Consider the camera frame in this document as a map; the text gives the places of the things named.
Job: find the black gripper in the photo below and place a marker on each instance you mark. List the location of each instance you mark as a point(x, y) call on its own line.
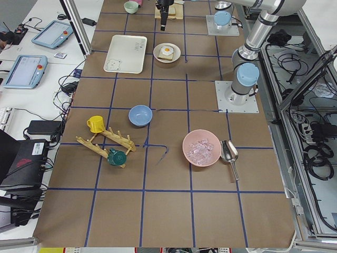
point(164, 2)

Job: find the bread slice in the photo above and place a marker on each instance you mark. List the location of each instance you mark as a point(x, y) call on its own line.
point(165, 57)
point(171, 11)

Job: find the cream round plate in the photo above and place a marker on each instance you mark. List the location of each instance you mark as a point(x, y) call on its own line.
point(176, 56)

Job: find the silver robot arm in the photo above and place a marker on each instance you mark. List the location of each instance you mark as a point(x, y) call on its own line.
point(246, 73)
point(222, 8)

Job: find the bread slice under egg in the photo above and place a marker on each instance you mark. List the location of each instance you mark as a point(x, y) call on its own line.
point(165, 57)

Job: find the wooden cutting board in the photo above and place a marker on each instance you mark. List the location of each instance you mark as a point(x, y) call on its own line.
point(179, 12)

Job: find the pink cloth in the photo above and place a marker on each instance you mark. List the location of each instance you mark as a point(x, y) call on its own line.
point(140, 2)

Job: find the fried egg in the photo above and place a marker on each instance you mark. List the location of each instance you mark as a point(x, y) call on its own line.
point(167, 50)

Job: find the cream bear tray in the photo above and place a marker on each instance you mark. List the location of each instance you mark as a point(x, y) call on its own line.
point(126, 54)

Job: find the blue bowl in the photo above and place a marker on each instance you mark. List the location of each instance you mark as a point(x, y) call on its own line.
point(140, 115)

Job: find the blue teach pendant far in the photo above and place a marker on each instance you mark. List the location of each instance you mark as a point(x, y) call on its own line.
point(53, 35)

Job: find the blue teach pendant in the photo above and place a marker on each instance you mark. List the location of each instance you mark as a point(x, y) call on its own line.
point(53, 35)
point(27, 72)

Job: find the yellow cup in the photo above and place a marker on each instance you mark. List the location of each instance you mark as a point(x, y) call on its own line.
point(96, 124)

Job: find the pink bowl with ice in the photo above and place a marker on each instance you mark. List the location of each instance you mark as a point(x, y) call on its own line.
point(201, 148)

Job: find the blue teach pendant near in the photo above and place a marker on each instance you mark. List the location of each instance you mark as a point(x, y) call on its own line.
point(27, 72)

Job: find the dark green cup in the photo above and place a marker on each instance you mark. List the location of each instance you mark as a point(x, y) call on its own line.
point(116, 157)

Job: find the metal scoop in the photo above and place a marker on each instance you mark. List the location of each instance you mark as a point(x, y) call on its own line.
point(229, 155)

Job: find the black power adapter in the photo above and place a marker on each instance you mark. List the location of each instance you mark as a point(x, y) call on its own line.
point(40, 127)

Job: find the black laptop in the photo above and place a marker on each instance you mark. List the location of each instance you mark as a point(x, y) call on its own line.
point(22, 169)

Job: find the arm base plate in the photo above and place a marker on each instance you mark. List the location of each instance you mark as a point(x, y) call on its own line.
point(215, 29)
point(228, 101)

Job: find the aluminium frame post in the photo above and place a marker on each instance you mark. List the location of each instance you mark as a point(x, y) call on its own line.
point(76, 23)

